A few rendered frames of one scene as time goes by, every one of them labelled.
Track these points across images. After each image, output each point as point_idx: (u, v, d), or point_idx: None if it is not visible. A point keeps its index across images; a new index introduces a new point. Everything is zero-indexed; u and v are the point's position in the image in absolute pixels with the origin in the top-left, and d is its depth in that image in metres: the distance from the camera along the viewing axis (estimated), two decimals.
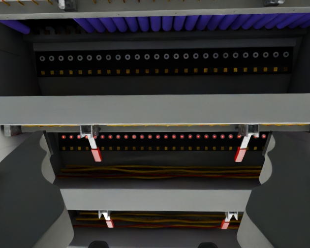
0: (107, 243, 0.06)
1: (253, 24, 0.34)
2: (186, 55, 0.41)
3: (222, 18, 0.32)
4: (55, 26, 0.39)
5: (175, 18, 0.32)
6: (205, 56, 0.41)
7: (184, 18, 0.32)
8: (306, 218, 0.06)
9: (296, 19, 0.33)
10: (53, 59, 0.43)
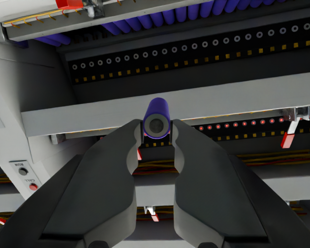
0: (107, 243, 0.06)
1: None
2: (216, 41, 0.39)
3: None
4: (83, 34, 0.41)
5: (202, 5, 0.30)
6: (237, 39, 0.39)
7: (212, 3, 0.30)
8: (220, 187, 0.07)
9: None
10: (85, 66, 0.44)
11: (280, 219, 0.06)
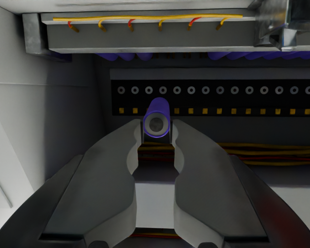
0: (107, 243, 0.06)
1: None
2: None
3: None
4: None
5: None
6: None
7: None
8: (220, 187, 0.07)
9: None
10: (138, 92, 0.29)
11: (280, 219, 0.06)
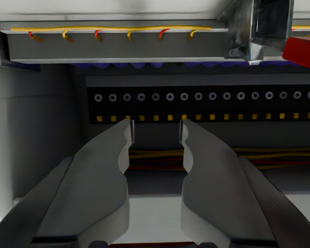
0: (107, 243, 0.06)
1: None
2: None
3: None
4: None
5: None
6: None
7: None
8: (228, 189, 0.07)
9: None
10: (115, 99, 0.28)
11: (290, 224, 0.06)
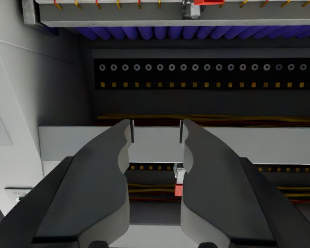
0: (107, 243, 0.06)
1: None
2: (280, 66, 0.34)
3: None
4: None
5: (302, 26, 0.25)
6: (303, 68, 0.34)
7: None
8: (228, 189, 0.07)
9: None
10: (116, 69, 0.35)
11: (290, 224, 0.06)
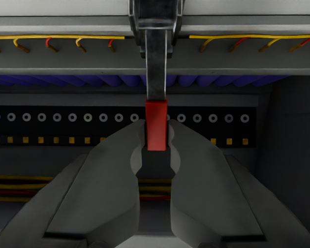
0: (107, 243, 0.06)
1: (171, 82, 0.21)
2: (88, 116, 0.26)
3: (108, 75, 0.18)
4: None
5: None
6: (118, 119, 0.26)
7: None
8: (216, 187, 0.07)
9: (240, 77, 0.20)
10: None
11: (276, 217, 0.06)
